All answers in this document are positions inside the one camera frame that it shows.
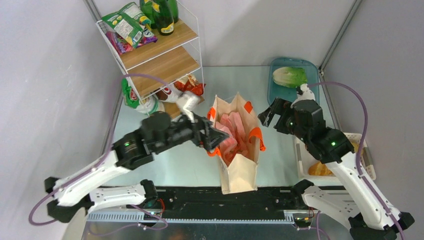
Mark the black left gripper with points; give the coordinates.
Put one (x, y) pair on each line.
(203, 131)

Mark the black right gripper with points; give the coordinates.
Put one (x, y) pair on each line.
(281, 116)

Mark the pink plastic bag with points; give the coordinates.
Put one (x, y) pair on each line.
(232, 124)

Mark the beige floral tote bag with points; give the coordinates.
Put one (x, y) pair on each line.
(240, 175)

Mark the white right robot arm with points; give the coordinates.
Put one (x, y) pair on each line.
(371, 217)

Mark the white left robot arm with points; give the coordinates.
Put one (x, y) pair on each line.
(157, 133)

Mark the teal plastic tray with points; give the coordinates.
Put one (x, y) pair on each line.
(277, 91)

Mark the green lettuce head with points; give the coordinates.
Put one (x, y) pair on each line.
(290, 77)

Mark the white plastic basket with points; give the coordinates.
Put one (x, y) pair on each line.
(304, 161)

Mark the white brown snack bag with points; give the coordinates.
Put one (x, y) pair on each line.
(168, 94)

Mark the croissant bread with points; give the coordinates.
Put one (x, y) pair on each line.
(319, 169)

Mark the green white snack bag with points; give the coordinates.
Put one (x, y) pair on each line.
(146, 105)

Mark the green glass bottle front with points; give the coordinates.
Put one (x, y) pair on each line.
(163, 17)

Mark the green glass bottle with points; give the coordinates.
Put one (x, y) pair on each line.
(147, 9)
(163, 17)
(173, 6)

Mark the purple candy bag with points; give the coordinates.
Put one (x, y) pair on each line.
(122, 46)

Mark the green glass bottle back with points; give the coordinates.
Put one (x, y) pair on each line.
(173, 6)

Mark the green chips bag top shelf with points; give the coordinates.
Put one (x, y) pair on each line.
(127, 22)

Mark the green glass bottle middle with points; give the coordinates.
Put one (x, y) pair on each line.
(147, 9)

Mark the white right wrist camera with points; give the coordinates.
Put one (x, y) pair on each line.
(303, 93)

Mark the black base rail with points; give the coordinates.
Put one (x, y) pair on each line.
(209, 203)

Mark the white wire wooden shelf rack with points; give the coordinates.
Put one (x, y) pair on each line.
(170, 58)

